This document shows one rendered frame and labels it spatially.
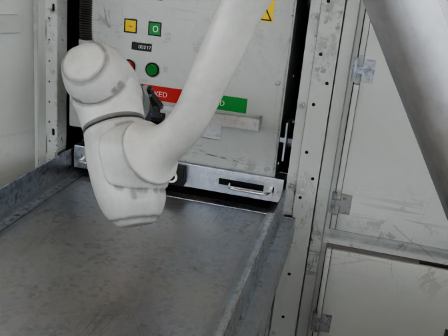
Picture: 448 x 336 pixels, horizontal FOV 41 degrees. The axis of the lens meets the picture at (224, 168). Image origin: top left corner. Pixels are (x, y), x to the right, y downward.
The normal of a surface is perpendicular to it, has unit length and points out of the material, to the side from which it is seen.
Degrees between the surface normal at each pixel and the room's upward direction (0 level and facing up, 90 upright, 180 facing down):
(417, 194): 90
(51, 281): 0
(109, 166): 75
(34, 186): 90
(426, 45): 89
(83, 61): 57
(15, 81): 90
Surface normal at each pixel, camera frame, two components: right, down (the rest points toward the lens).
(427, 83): -0.72, 0.30
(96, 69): 0.00, -0.20
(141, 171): 0.40, 0.16
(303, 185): -0.24, 0.30
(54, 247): 0.09, -0.94
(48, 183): 0.97, 0.16
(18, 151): 0.76, 0.28
